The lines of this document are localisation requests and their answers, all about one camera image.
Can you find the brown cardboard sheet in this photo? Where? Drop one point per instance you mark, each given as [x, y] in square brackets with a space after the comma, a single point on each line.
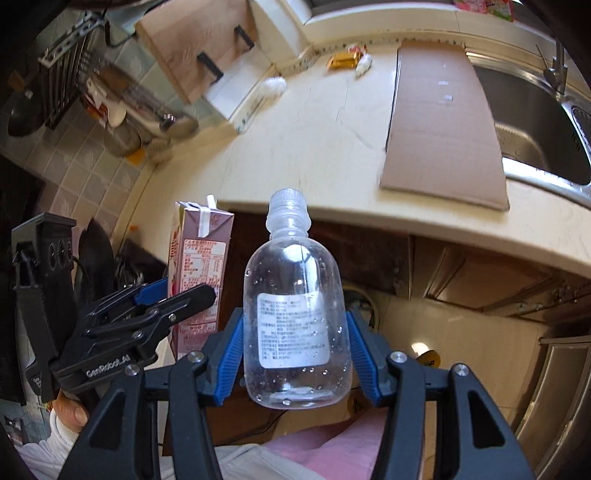
[438, 129]

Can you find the yellow round floor object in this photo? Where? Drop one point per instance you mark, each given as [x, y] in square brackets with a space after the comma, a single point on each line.
[428, 359]

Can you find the clear plastic bottle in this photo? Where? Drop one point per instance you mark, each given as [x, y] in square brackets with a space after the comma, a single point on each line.
[295, 277]

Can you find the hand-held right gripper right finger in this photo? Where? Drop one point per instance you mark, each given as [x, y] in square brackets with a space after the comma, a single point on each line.
[364, 360]

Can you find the steel mesh strainer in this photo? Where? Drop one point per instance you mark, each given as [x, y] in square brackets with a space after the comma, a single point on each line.
[122, 141]

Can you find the crumpled clear plastic bag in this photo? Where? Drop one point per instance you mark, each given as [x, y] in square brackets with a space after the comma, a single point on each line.
[272, 86]

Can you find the pink refill pouch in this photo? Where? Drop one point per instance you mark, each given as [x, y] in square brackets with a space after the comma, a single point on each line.
[480, 7]

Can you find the strawberry milk carton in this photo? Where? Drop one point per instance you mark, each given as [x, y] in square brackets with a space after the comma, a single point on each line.
[203, 258]

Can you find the person's left forearm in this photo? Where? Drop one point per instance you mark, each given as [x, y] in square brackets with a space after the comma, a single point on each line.
[46, 452]

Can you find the yellow hanging object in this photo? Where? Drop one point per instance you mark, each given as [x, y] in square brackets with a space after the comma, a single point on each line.
[137, 157]

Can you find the brown wooden base cabinet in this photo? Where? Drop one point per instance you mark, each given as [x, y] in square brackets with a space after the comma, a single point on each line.
[461, 272]

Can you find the person's left hand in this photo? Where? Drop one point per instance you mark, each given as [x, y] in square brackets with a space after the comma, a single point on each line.
[69, 410]

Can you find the wooden cutting board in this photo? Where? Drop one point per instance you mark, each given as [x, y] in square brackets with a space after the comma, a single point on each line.
[184, 50]

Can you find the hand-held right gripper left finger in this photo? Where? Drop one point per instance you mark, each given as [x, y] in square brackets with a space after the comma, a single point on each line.
[228, 360]

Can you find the crumpled white paper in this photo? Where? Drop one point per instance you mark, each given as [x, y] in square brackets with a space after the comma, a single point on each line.
[364, 64]

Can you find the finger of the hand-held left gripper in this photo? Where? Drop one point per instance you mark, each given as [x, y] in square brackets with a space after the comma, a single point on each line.
[194, 300]
[152, 290]

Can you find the round trash bin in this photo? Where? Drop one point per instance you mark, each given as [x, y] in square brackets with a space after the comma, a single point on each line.
[367, 304]

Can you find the stainless steel sink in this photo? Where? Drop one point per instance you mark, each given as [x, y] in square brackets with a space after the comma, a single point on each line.
[521, 120]

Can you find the steel faucet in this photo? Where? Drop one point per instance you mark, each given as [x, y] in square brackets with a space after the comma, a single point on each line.
[556, 74]

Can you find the yellow packaging box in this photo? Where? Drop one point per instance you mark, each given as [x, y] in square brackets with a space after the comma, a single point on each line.
[344, 60]

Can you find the small fruit print package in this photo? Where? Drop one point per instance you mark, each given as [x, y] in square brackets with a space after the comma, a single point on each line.
[356, 47]

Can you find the person's clothed body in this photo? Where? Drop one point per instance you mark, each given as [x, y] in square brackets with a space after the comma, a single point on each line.
[314, 457]

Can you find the black cutting board bracket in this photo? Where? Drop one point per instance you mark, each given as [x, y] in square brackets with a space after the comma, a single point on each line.
[210, 67]
[244, 37]

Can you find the black wall rack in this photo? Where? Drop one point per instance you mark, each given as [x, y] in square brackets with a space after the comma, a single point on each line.
[64, 60]

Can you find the black wok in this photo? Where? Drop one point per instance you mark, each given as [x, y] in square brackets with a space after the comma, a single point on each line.
[97, 263]

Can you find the white rice paddle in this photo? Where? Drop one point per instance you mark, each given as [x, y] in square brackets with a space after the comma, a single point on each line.
[117, 115]

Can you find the black frying pan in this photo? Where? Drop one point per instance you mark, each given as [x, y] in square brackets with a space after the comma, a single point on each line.
[25, 117]

